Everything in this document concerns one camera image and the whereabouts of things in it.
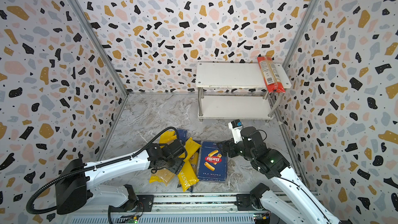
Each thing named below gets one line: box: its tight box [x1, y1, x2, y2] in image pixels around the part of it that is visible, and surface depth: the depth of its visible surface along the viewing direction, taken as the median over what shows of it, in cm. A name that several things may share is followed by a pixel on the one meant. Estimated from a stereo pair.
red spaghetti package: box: [257, 56, 286, 94], surface depth 81 cm
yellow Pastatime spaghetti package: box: [177, 160, 200, 192], surface depth 79 cm
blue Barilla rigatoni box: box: [197, 141, 227, 182], surface depth 82 cm
